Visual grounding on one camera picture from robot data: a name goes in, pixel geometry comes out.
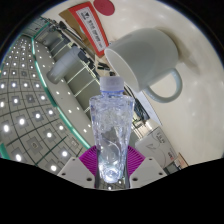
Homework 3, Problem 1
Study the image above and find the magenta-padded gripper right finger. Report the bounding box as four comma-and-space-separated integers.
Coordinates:
125, 145, 168, 189

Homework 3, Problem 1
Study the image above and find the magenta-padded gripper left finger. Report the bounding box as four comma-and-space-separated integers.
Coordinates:
57, 145, 99, 190

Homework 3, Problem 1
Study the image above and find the clear plastic water bottle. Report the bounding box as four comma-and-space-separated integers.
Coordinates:
89, 76, 135, 184

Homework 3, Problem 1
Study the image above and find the group of ceiling lights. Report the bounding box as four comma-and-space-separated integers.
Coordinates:
0, 33, 91, 173

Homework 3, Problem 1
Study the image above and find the open brown box red-edged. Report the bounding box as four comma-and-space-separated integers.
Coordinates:
59, 1, 111, 58

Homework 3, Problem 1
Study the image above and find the white ceramic mug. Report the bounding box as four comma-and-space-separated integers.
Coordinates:
104, 27, 184, 104

